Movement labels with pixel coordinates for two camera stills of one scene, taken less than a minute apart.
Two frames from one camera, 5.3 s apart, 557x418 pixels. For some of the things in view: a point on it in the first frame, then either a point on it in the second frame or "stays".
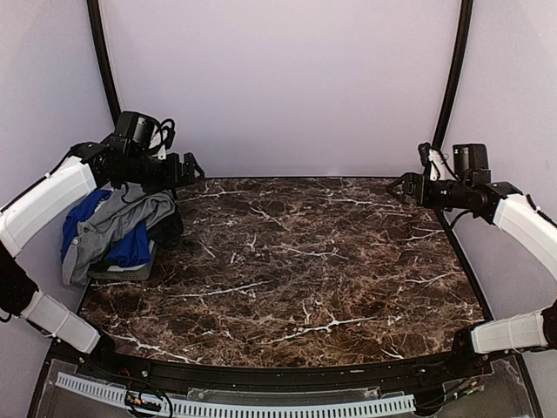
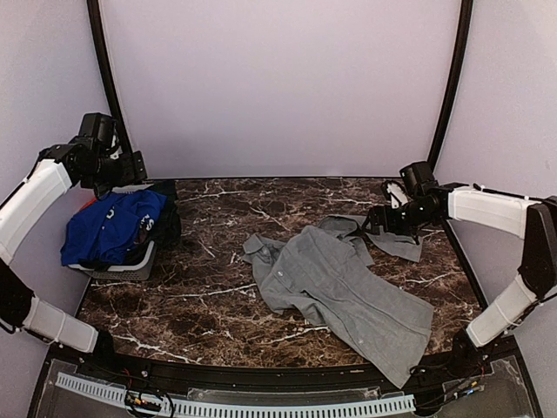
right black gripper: x=411 y=179 -> x=375 y=213
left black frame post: x=95 y=10 stays
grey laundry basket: x=136 y=273 stays
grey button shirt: x=129 y=208 -> x=328 y=268
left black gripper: x=173 y=178 -> x=130 y=174
